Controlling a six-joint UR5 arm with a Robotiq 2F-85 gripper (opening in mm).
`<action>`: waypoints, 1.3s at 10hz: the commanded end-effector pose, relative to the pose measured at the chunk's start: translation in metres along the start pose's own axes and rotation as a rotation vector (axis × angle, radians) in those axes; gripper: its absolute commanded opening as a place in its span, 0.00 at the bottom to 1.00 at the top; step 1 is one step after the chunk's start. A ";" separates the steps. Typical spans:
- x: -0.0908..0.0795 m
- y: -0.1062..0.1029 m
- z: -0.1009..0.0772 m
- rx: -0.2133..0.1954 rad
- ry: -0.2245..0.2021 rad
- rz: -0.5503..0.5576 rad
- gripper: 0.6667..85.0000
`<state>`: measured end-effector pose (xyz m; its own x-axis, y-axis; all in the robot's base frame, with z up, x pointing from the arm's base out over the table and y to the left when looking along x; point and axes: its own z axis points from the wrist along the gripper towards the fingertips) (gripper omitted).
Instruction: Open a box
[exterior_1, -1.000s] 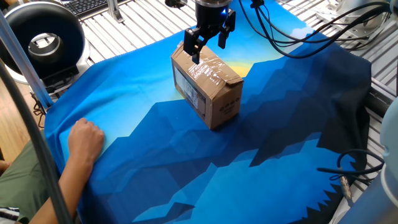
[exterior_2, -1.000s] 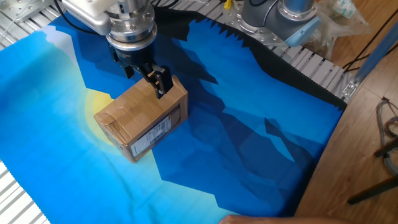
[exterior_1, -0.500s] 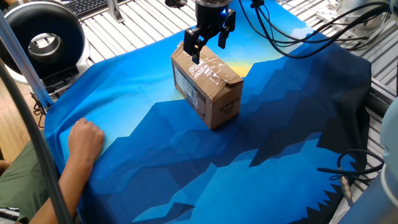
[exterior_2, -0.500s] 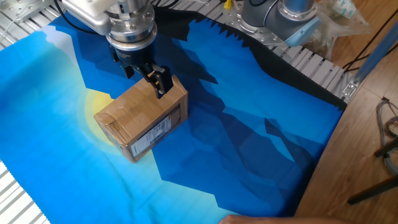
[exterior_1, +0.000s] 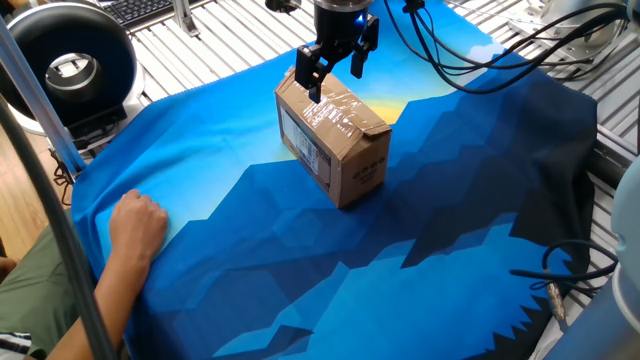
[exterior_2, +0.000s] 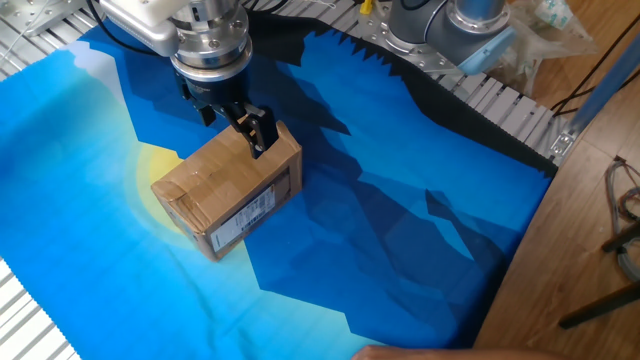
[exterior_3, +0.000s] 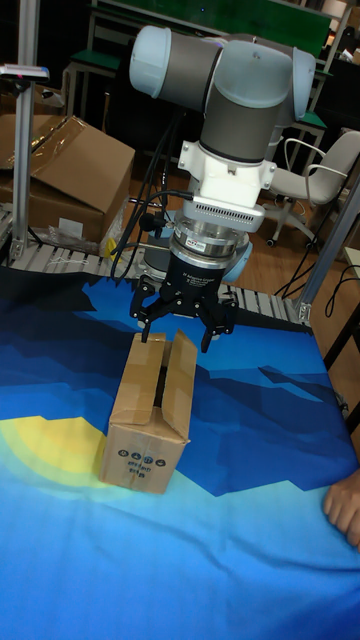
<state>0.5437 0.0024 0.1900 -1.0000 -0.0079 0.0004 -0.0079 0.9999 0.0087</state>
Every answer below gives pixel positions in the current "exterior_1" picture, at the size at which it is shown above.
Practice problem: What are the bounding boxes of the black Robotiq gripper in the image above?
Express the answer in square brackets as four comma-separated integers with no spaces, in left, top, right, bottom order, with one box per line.
[294,0,380,105]

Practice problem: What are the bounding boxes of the brown cardboard box with label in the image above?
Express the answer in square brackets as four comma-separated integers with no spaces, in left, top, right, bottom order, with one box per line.
[273,66,393,210]

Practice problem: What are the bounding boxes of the bare person forearm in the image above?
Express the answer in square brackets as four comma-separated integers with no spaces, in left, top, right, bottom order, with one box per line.
[47,249,154,360]

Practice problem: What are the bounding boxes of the bare person hand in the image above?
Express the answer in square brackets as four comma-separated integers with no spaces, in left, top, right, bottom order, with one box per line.
[108,188,170,262]

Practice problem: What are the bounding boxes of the black round knob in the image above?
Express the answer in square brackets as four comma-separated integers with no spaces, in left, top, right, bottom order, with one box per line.
[264,0,304,14]

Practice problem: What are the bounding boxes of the silver perforated mounting plate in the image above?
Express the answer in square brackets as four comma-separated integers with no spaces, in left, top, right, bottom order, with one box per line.
[508,4,621,52]

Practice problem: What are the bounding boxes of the black computer keyboard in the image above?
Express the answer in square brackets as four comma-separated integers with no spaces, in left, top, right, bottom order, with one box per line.
[102,0,201,27]

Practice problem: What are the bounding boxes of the blue mountain print cloth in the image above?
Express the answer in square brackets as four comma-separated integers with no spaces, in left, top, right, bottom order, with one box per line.
[71,0,599,360]

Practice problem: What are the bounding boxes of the grey round device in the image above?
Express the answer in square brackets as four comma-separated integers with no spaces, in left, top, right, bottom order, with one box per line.
[539,0,626,49]

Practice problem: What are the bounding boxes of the green shorts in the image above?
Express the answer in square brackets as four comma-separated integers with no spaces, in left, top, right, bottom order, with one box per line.
[0,224,99,359]

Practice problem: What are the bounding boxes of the striped shirt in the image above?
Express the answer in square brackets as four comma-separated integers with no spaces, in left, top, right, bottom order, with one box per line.
[0,331,34,360]

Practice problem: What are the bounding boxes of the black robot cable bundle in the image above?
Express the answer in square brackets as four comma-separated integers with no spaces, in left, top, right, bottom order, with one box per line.
[382,0,630,96]

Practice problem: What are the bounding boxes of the aluminium angle bracket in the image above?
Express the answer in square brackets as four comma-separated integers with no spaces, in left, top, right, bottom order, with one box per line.
[172,0,201,38]

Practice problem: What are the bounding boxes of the black frame rail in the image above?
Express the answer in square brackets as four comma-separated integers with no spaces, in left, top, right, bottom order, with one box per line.
[587,124,640,191]

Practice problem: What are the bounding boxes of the aluminium frame post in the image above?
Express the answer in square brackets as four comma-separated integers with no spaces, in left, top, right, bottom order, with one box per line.
[0,17,87,177]

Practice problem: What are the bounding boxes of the thin black wires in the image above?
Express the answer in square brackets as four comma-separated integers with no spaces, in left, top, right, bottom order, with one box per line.
[49,149,76,207]

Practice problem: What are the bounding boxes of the black round ring light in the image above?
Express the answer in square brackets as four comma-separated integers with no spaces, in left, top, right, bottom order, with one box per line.
[0,2,147,151]

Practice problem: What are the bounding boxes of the black cable with metal plug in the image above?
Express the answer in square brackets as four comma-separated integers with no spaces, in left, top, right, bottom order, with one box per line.
[509,239,620,322]

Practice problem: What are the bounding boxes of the thick grey hose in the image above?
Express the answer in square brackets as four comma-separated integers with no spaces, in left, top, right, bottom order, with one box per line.
[0,97,119,360]

